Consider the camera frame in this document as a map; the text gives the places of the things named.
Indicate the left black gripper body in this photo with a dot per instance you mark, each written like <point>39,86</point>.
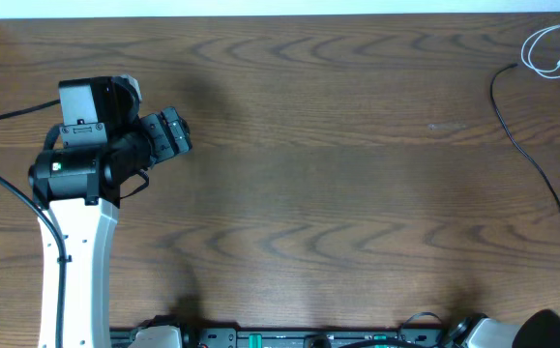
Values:
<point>159,139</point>

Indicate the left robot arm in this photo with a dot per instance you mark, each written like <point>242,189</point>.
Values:
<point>75,181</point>

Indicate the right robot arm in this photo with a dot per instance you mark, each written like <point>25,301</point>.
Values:
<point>541,330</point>

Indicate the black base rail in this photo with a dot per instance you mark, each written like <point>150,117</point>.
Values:
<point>233,338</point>

